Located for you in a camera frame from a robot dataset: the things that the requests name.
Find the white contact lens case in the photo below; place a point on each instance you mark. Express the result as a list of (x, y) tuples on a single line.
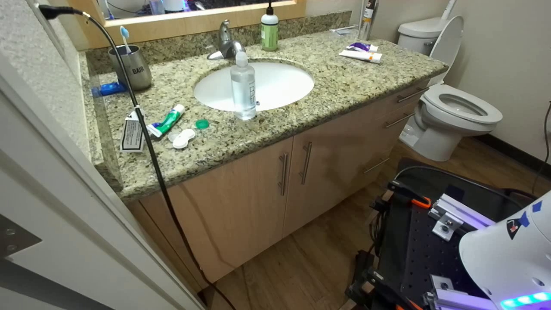
[(183, 140)]

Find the small green round cap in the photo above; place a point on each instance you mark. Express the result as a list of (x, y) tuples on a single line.
[(201, 125)]

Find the green white toothpaste tube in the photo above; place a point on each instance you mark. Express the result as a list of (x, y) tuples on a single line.
[(167, 121)]

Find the blue white toothbrush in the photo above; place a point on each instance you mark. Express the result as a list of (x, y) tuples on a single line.
[(124, 39)]

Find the blue flat plastic item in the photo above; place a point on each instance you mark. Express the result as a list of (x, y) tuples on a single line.
[(107, 88)]

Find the chrome sink faucet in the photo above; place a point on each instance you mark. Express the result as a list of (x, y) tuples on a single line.
[(226, 42)]

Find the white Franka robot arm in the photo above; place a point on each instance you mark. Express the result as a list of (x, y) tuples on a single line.
[(510, 252)]

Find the orange black clamp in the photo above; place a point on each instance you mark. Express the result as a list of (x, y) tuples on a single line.
[(410, 195)]

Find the clear plastic bottle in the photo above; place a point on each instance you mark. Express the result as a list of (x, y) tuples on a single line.
[(243, 87)]

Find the grey metal toothbrush holder cup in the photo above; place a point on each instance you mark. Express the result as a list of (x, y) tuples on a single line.
[(133, 70)]

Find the purple white tube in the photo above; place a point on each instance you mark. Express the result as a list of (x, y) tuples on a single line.
[(362, 47)]

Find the small grey rectangular box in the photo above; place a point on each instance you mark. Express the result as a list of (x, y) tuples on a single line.
[(133, 133)]

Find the white toothpaste tube orange cap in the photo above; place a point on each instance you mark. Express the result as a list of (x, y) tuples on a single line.
[(358, 56)]

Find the aluminium robot mounting plate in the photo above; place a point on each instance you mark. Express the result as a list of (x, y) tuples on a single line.
[(458, 212)]

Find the white oval sink basin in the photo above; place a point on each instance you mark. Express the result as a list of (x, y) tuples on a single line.
[(276, 87)]

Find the green soap pump bottle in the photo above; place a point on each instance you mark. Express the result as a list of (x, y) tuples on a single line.
[(269, 32)]

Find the wood framed wall mirror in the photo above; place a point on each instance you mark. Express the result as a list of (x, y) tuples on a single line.
[(189, 21)]

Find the white door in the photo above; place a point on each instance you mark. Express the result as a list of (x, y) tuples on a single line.
[(62, 218)]

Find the light wood vanity cabinet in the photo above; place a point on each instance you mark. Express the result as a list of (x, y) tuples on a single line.
[(241, 200)]

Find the flat pale plastic packet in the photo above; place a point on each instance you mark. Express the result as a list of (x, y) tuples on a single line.
[(344, 32)]

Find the white toilet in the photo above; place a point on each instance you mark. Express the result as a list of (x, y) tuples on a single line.
[(453, 114)]

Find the black robot table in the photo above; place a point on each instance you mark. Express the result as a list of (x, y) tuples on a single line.
[(413, 242)]

